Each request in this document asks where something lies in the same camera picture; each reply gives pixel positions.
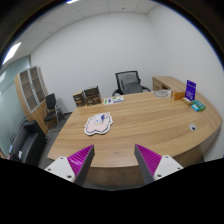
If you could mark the wooden side desk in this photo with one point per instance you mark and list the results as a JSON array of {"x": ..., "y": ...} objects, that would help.
[{"x": 166, "y": 81}]

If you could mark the orange wooden box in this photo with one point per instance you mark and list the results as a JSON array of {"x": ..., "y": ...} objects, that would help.
[{"x": 178, "y": 95}]

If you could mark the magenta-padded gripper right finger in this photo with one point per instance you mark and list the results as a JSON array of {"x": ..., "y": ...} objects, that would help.
[{"x": 151, "y": 161}]

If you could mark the black mesh office chair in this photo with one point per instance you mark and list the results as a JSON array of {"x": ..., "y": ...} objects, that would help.
[{"x": 129, "y": 83}]

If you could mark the purple sign card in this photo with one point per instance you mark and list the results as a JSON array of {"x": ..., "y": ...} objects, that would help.
[{"x": 190, "y": 90}]

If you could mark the white green paper leaflet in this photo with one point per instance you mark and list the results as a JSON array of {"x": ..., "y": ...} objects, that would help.
[{"x": 114, "y": 100}]

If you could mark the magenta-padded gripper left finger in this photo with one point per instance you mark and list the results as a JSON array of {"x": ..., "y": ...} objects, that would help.
[{"x": 76, "y": 161}]

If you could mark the blue packet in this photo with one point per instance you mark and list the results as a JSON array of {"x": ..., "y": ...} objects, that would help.
[{"x": 195, "y": 107}]

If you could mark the small black chair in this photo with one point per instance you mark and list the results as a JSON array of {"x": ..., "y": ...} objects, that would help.
[{"x": 51, "y": 106}]

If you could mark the small brown cardboard box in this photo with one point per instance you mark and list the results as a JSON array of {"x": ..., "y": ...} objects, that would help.
[{"x": 78, "y": 99}]

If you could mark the long ceiling light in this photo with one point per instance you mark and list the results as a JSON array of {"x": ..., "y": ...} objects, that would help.
[
  {"x": 71, "y": 1},
  {"x": 11, "y": 52}
]

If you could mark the green packet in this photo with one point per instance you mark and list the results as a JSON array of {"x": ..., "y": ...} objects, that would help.
[{"x": 200, "y": 105}]

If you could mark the wooden shelf unit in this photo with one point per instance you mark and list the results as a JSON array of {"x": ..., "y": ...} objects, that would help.
[{"x": 31, "y": 90}]

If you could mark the black armchair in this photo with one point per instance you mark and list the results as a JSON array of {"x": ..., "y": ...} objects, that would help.
[{"x": 28, "y": 143}]

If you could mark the dark box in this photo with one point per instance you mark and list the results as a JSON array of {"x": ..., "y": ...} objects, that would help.
[{"x": 91, "y": 91}]

